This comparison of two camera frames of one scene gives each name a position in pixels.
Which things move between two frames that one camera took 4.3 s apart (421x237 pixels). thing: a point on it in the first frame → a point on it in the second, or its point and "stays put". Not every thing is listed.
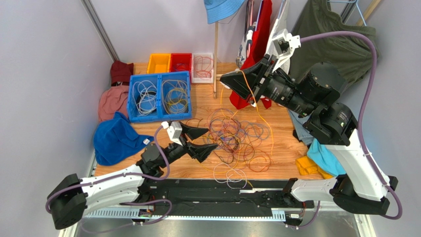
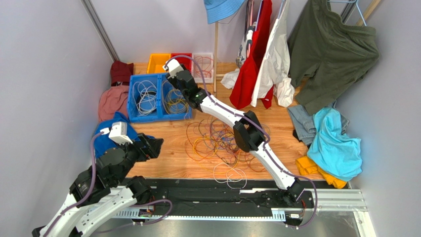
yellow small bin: [158, 63] stays put
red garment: [260, 40] stays put
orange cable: [203, 66] stays put
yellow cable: [176, 100] stays put
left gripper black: [199, 151] → [152, 149]
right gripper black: [261, 80] → [177, 81]
